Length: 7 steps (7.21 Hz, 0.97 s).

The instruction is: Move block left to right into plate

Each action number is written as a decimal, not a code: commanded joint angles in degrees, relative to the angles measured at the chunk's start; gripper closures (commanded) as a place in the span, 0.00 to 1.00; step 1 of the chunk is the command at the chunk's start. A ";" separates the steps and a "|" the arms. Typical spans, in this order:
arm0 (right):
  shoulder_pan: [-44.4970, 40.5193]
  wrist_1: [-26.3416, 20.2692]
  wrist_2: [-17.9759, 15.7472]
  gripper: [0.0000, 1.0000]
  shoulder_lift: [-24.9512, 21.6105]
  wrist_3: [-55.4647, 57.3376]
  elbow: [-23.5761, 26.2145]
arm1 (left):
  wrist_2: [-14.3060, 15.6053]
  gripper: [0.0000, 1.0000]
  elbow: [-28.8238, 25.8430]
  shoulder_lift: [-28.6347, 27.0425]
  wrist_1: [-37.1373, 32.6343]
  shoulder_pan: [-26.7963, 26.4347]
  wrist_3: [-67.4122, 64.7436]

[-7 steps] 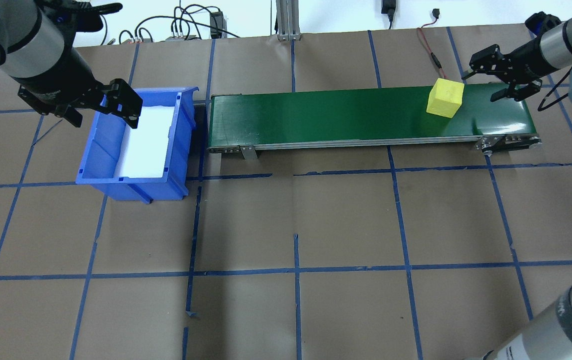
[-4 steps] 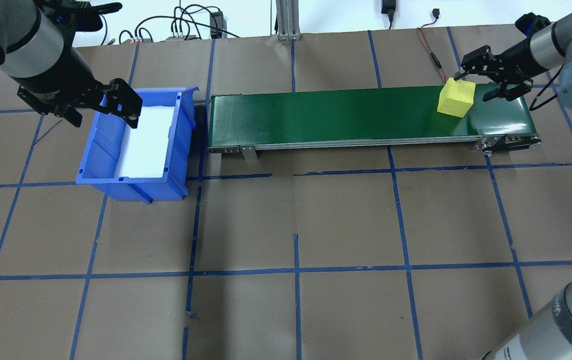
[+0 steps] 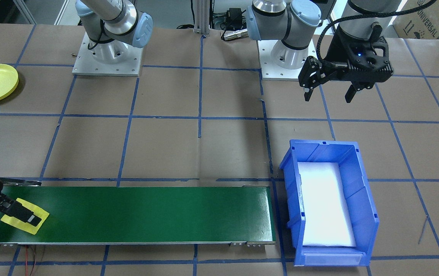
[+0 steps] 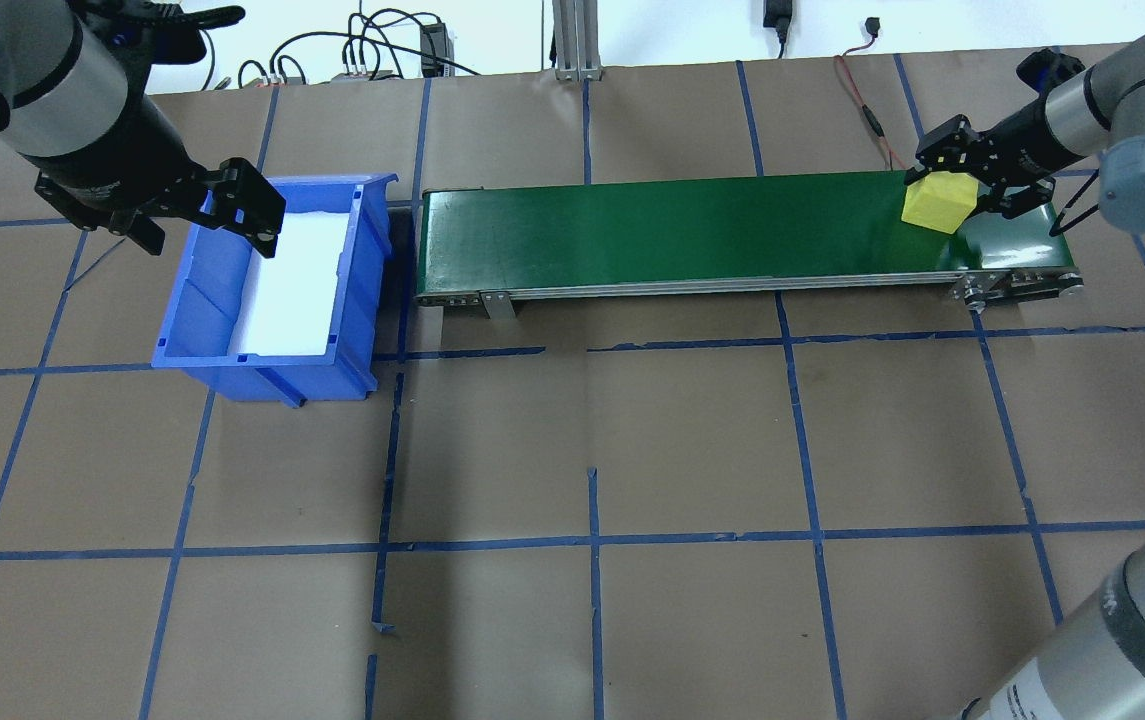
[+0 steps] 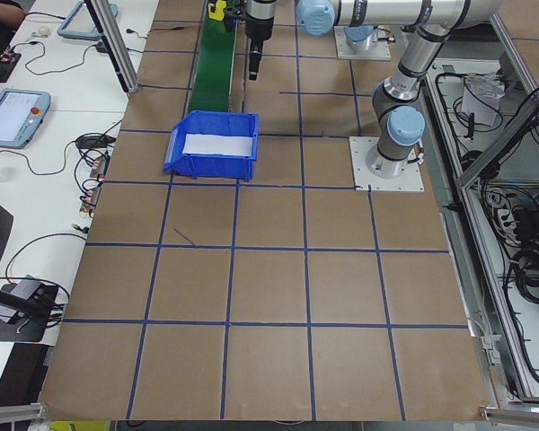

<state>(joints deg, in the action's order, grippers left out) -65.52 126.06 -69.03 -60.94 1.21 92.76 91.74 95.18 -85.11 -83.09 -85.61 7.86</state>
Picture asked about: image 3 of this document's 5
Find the yellow foam block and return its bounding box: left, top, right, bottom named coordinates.
left=0, top=197, right=50, bottom=235

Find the brown cardboard box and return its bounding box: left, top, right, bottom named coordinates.
left=393, top=0, right=439, bottom=41

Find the silver cylindrical connector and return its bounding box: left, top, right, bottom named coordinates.
left=221, top=29, right=248, bottom=41

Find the green conveyor belt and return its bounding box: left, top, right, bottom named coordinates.
left=0, top=185, right=276, bottom=247

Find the white foam pad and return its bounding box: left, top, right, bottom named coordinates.
left=298, top=162, right=357, bottom=248

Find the blue plastic storage bin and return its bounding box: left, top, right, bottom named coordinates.
left=279, top=140, right=380, bottom=267

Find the thin red wire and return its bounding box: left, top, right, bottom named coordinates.
left=24, top=245, right=38, bottom=276

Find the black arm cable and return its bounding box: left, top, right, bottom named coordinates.
left=316, top=0, right=438, bottom=62

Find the white square base plate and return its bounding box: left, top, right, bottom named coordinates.
left=72, top=33, right=144, bottom=77
left=257, top=38, right=317, bottom=81

